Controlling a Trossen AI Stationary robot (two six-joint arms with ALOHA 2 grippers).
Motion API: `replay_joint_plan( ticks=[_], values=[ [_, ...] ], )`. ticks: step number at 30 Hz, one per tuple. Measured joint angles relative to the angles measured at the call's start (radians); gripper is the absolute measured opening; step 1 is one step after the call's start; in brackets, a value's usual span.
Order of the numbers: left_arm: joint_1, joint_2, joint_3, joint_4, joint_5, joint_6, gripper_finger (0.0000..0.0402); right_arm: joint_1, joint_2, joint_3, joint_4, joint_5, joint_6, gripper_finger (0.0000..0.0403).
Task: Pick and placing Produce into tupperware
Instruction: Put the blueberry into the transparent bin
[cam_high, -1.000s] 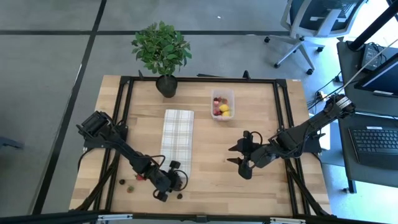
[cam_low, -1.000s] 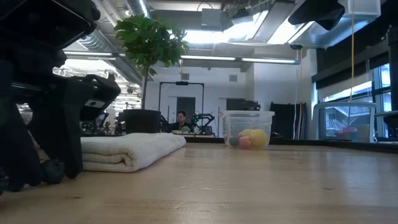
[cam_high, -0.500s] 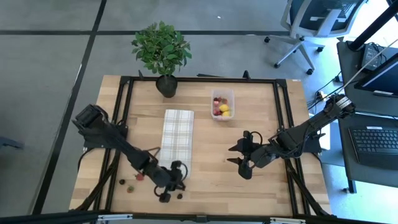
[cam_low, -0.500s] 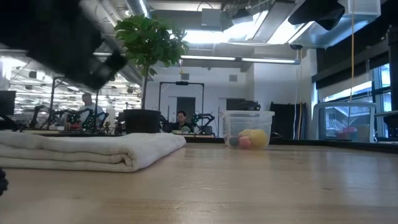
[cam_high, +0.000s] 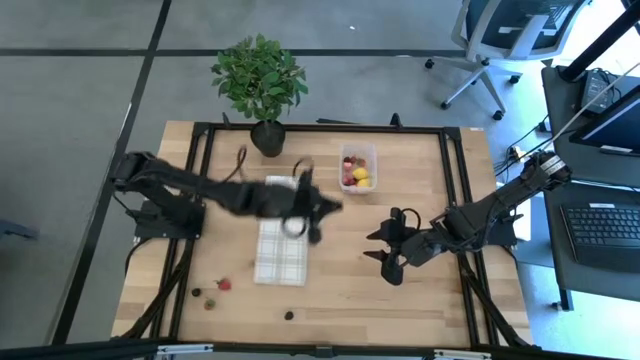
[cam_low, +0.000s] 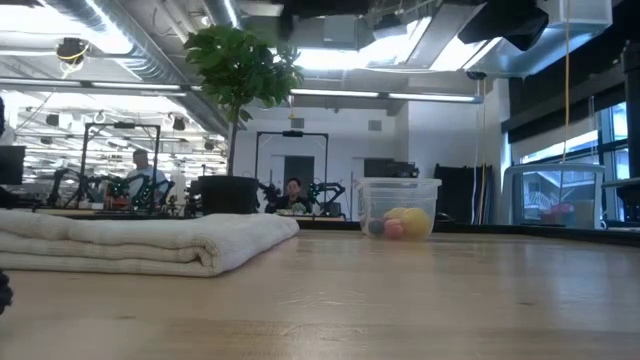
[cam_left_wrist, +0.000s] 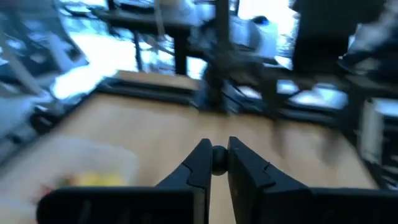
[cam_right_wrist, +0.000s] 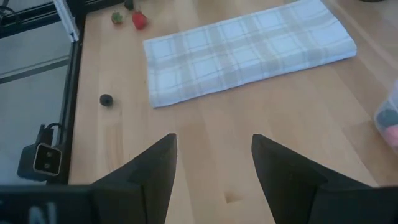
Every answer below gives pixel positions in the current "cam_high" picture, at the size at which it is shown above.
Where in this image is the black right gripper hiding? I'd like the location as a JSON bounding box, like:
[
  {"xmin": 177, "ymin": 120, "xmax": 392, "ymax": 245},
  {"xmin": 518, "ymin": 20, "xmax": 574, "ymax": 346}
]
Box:
[{"xmin": 362, "ymin": 214, "xmax": 449, "ymax": 287}]

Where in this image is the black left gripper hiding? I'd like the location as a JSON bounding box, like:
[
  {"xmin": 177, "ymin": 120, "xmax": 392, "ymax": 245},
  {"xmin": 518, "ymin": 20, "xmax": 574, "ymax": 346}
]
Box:
[{"xmin": 279, "ymin": 169, "xmax": 345, "ymax": 246}]

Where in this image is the clear plastic tupperware container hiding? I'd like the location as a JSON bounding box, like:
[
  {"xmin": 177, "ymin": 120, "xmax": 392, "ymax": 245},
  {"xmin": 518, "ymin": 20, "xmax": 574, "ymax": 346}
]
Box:
[{"xmin": 338, "ymin": 142, "xmax": 379, "ymax": 196}]

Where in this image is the plaid folded dish towel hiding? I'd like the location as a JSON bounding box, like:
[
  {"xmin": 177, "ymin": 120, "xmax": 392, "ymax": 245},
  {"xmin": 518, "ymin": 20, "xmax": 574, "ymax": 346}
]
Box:
[{"xmin": 252, "ymin": 174, "xmax": 311, "ymax": 288}]

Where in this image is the potted plant in black pot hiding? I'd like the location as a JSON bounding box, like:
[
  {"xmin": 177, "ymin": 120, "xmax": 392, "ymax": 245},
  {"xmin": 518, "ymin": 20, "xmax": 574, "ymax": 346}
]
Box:
[{"xmin": 209, "ymin": 33, "xmax": 310, "ymax": 159}]

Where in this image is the black desk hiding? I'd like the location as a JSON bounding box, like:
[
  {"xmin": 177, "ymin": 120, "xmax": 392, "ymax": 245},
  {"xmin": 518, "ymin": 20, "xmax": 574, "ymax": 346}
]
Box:
[{"xmin": 540, "ymin": 63, "xmax": 640, "ymax": 312}]

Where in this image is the black keyboard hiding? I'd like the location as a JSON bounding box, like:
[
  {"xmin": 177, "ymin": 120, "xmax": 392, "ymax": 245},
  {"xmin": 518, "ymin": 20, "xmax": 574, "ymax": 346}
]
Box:
[{"xmin": 559, "ymin": 201, "xmax": 640, "ymax": 275}]

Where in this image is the white grey office chair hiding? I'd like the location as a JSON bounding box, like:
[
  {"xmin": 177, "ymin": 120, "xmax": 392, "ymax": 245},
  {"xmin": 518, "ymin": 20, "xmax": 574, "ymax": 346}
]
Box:
[{"xmin": 423, "ymin": 0, "xmax": 587, "ymax": 122}]

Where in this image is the black desk monitor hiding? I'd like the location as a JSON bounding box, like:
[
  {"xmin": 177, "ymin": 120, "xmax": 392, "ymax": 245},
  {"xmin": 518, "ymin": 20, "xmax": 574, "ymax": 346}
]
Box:
[{"xmin": 568, "ymin": 84, "xmax": 640, "ymax": 157}]

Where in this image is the black power adapter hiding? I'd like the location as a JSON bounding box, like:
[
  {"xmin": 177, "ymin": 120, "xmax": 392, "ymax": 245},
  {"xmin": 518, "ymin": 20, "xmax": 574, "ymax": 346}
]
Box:
[{"xmin": 579, "ymin": 68, "xmax": 624, "ymax": 115}]

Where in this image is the black pole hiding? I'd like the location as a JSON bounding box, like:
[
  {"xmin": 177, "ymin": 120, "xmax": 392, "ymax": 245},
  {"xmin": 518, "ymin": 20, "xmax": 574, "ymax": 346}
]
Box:
[{"xmin": 557, "ymin": 0, "xmax": 640, "ymax": 84}]

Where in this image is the black table frame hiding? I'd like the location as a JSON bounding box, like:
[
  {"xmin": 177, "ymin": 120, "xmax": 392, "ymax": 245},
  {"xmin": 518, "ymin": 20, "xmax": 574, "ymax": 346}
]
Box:
[{"xmin": 112, "ymin": 112, "xmax": 541, "ymax": 360}]

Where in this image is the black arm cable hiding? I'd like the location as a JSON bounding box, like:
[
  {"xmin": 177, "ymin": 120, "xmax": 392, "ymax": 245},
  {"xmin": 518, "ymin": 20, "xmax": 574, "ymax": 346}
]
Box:
[{"xmin": 219, "ymin": 144, "xmax": 249, "ymax": 185}]

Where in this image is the white cord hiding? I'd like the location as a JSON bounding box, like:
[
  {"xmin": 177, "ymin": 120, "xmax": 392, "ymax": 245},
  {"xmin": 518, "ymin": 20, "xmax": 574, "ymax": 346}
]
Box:
[{"xmin": 547, "ymin": 62, "xmax": 640, "ymax": 147}]

